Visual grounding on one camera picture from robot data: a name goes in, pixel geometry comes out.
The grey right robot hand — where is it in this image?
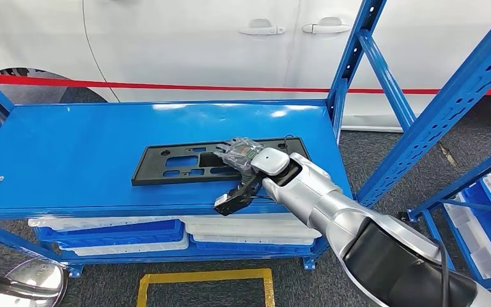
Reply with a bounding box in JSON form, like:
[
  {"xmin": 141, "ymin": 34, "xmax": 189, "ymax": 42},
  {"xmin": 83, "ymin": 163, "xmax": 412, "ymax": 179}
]
[{"xmin": 214, "ymin": 136, "xmax": 266, "ymax": 174}]

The black plastic mounting plate part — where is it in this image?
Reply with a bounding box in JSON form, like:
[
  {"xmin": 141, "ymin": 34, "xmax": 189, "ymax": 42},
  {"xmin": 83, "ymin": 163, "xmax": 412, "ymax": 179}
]
[{"xmin": 131, "ymin": 136, "xmax": 312, "ymax": 187}]

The blue metal shelf rack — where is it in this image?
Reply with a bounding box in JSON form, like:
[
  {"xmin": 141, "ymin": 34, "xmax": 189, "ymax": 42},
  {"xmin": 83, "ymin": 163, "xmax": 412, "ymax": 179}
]
[
  {"xmin": 400, "ymin": 141, "xmax": 491, "ymax": 291},
  {"xmin": 0, "ymin": 0, "xmax": 491, "ymax": 278}
]

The red barrier belt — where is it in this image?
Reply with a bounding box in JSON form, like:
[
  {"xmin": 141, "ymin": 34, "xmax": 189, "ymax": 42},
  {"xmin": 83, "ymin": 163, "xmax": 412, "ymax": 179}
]
[{"xmin": 0, "ymin": 73, "xmax": 491, "ymax": 97}]

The yellow floor tape square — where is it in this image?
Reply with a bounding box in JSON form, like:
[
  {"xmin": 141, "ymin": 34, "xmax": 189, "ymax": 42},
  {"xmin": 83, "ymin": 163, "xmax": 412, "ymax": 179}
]
[{"xmin": 136, "ymin": 268, "xmax": 276, "ymax": 307}]

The white car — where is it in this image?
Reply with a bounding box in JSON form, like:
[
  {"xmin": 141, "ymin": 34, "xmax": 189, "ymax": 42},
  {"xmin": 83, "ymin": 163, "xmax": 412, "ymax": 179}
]
[{"xmin": 0, "ymin": 0, "xmax": 491, "ymax": 132}]

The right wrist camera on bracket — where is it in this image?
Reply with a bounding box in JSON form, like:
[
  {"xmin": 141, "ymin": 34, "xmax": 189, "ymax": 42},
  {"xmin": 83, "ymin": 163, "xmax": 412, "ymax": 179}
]
[{"xmin": 214, "ymin": 171, "xmax": 267, "ymax": 217}]

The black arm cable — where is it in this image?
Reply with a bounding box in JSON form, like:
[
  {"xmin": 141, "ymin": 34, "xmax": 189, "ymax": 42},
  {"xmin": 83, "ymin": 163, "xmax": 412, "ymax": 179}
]
[{"xmin": 431, "ymin": 238, "xmax": 449, "ymax": 307}]

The chrome stanchion post with base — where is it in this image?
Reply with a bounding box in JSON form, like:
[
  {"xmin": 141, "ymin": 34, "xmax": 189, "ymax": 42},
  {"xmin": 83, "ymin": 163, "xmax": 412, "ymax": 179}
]
[{"xmin": 0, "ymin": 259, "xmax": 68, "ymax": 307}]

